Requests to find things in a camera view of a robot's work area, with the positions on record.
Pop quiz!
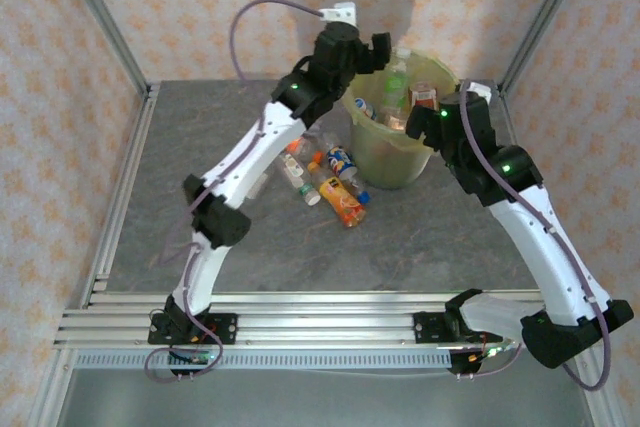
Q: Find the small green circuit board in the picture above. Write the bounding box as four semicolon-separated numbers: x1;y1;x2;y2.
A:
469;341;517;361
167;349;212;366

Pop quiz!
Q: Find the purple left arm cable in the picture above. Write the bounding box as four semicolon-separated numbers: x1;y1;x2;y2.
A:
158;0;324;318

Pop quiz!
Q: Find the grey slotted cable duct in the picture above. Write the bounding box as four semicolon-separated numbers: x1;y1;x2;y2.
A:
73;349;454;372

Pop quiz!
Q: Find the blue label bottle white cap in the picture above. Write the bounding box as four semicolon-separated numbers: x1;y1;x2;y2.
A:
353;95;377;119

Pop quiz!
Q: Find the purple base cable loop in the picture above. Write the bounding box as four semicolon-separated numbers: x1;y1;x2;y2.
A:
457;314;531;381
143;319;227;384

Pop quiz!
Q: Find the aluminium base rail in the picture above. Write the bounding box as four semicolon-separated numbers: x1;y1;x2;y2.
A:
52;290;600;351

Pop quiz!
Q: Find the red gold label bottle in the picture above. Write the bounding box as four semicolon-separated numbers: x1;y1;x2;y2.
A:
408;82;439;109

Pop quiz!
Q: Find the bin with yellow-green liner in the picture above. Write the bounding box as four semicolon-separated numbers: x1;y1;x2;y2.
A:
348;48;462;192

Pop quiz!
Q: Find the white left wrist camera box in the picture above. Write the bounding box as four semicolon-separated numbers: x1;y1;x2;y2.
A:
318;0;359;27

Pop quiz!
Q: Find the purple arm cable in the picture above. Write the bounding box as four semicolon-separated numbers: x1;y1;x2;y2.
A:
458;77;614;392
158;0;324;318

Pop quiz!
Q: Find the blue Pepsi bottle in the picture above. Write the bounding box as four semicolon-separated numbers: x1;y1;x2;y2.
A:
325;144;372;204

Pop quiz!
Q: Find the orange juice bottle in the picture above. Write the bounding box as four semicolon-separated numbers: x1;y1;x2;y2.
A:
307;150;368;230

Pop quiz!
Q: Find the clear bottle small green label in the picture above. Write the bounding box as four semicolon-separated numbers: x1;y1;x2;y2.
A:
278;150;322;207

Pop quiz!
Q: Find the clear ribbed plastic bottle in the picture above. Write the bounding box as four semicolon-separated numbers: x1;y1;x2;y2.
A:
302;130;342;149

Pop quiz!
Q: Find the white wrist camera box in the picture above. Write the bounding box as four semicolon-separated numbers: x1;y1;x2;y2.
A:
467;80;501;101
318;0;359;27

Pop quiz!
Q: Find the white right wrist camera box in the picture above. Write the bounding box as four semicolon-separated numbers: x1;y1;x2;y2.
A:
467;80;501;101

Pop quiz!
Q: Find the bright green label bottle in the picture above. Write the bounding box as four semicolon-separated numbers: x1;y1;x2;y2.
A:
382;48;412;116

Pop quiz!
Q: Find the aluminium frame leg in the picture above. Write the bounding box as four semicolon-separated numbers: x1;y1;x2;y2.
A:
27;346;76;427
572;346;626;427

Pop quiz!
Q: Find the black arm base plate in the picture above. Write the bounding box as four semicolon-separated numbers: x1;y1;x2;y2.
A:
147;312;239;347
412;310;504;347

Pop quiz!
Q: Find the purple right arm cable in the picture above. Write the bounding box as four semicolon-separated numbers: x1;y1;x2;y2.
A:
458;77;614;392

